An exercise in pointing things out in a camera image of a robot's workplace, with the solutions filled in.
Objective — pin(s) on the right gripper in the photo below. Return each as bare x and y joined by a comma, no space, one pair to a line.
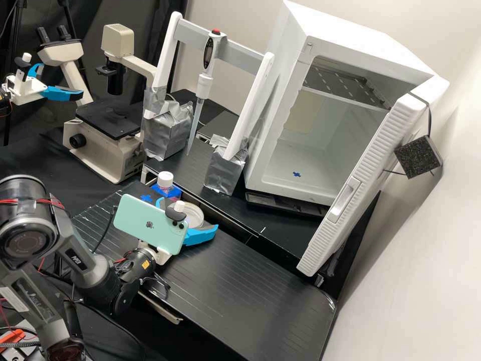
162,257

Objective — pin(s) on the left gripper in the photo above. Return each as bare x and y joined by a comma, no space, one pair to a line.
26,88

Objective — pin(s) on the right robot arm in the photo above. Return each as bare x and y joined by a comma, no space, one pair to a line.
86,267

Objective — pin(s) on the petri dish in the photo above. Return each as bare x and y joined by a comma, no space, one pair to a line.
195,216

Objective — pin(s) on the small bottle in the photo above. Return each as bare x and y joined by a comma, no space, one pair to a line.
164,182

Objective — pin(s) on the black platform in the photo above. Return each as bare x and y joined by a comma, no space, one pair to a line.
225,218
244,293

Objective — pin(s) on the cream microscope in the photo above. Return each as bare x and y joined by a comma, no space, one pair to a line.
101,146

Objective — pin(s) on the white pipette stand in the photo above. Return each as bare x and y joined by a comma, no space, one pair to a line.
165,64

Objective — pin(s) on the pipette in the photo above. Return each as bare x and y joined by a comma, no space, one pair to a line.
208,52

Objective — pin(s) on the incubator door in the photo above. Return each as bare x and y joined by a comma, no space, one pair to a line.
357,188

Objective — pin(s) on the white incubator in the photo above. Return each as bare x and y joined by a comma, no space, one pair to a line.
300,75

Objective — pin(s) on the right wrist camera phone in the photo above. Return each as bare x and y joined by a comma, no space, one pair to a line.
146,222

